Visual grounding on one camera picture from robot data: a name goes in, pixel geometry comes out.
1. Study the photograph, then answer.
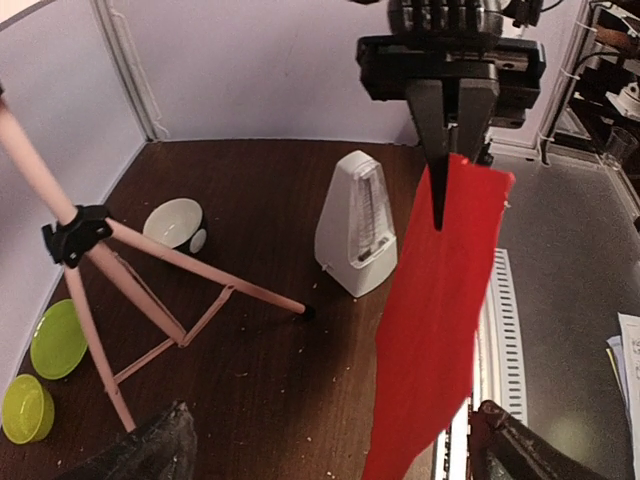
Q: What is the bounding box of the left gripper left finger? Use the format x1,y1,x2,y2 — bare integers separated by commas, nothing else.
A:
59,401,196,479

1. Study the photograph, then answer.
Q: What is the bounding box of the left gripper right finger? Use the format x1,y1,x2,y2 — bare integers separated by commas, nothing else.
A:
468,400,604,479

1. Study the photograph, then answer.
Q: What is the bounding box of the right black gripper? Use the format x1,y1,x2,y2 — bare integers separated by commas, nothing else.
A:
356,35,546,231

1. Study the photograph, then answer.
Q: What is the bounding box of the red paper sheet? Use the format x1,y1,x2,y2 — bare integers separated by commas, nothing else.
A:
362,154,515,479

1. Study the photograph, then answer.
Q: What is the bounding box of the pink music stand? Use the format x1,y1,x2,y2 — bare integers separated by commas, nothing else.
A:
1,104,315,431

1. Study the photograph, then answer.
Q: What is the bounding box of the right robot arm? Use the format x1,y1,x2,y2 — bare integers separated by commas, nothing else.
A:
356,0,546,229

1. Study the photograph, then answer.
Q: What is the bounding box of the lime green bowl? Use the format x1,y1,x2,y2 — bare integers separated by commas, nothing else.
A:
1,374,55,445

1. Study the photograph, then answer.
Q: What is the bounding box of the cluttered shelf background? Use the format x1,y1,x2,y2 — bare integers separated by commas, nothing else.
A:
538,1,639,189

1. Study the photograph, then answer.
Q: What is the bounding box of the green plate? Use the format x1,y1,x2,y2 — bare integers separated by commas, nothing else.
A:
30,299,88,380

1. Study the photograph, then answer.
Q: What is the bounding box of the paper stack off table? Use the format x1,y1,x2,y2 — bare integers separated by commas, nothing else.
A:
606,313,639,434

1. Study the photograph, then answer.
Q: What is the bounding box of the white metronome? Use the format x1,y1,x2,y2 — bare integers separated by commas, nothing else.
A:
314,150,398,298

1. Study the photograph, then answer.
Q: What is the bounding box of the dark bowl white inside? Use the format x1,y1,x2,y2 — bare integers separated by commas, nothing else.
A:
142,198,208,255

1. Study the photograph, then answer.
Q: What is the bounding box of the right aluminium post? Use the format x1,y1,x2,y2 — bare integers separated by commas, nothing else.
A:
91,1,171,142

